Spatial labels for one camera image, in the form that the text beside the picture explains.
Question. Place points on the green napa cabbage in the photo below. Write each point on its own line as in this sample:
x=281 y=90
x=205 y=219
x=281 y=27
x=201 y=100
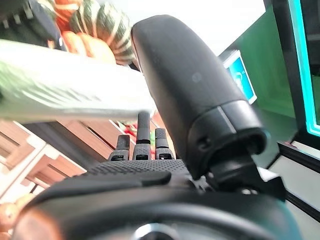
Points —
x=62 y=82

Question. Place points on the lit glass door cabinet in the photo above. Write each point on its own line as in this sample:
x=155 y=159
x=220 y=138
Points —
x=302 y=62

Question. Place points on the small orange pumpkin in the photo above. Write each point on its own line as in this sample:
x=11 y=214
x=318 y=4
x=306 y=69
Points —
x=92 y=47

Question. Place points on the brown potato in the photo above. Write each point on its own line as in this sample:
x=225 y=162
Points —
x=7 y=215
x=23 y=200

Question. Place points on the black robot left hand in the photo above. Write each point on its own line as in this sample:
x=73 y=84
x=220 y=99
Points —
x=30 y=22

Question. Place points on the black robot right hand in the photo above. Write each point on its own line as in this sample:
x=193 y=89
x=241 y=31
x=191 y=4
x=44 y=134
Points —
x=180 y=75

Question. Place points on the blue sign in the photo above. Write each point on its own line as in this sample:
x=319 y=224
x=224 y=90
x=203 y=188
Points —
x=241 y=75

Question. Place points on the wooden slatted crate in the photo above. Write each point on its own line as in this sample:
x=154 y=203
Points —
x=37 y=155

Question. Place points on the green striped pumpkin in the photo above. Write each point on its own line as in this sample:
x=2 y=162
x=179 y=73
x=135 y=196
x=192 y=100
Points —
x=110 y=27

